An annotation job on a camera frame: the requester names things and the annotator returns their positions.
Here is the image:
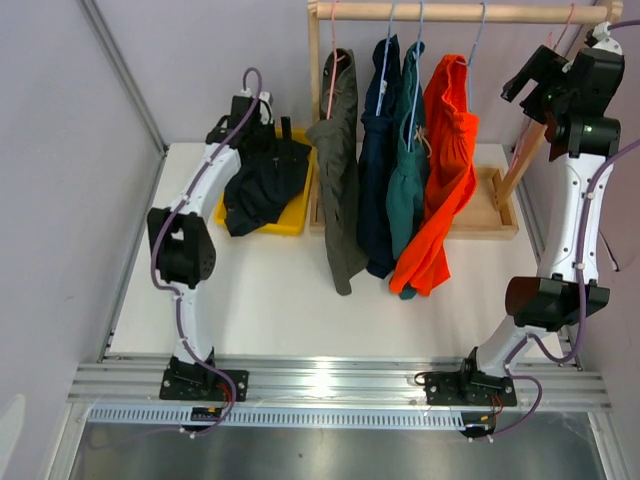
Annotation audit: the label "pink hanger with black shorts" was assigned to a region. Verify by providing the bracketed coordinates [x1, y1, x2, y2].
[509, 3, 575, 172]

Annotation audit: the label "black shorts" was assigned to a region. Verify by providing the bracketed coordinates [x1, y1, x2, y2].
[223, 139, 311, 237]

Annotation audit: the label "blue hanger with orange shorts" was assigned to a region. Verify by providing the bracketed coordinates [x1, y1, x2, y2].
[459, 1, 488, 112]

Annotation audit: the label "orange shorts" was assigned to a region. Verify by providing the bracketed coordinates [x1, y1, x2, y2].
[390, 54, 479, 300]

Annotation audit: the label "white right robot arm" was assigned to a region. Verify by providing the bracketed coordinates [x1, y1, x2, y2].
[456, 39, 625, 404]

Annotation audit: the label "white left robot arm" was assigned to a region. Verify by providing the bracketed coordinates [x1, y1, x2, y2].
[147, 90, 275, 406]

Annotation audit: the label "olive green shorts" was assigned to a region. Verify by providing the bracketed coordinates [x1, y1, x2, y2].
[306, 48, 368, 296]

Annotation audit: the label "navy blue shorts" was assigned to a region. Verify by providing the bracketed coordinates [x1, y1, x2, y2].
[357, 35, 401, 279]

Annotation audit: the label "blue hanger with teal shorts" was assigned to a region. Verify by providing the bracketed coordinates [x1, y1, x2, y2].
[406, 0, 425, 153]

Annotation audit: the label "teal green shorts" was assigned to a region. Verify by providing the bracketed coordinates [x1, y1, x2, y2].
[386, 43, 429, 272]

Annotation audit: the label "yellow plastic tray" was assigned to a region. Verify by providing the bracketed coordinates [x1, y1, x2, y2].
[212, 127, 316, 236]

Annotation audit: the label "wooden clothes rack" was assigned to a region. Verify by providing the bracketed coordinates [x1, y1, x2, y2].
[307, 1, 623, 240]

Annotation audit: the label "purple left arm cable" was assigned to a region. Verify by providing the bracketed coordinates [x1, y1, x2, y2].
[89, 67, 266, 444]

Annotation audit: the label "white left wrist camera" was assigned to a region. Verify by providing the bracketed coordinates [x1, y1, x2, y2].
[239, 88, 276, 124]

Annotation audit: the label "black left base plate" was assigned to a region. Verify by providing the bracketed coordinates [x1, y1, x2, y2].
[159, 369, 249, 402]

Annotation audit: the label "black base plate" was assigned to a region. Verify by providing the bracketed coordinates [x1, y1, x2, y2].
[159, 369, 249, 402]
[413, 371, 517, 407]

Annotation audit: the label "aluminium mounting rail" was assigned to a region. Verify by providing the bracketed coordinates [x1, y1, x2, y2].
[67, 354, 612, 412]

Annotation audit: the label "white slotted cable duct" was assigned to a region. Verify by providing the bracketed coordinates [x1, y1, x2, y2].
[88, 404, 465, 431]

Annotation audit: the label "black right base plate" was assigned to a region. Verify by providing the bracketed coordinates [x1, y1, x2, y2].
[413, 371, 517, 407]

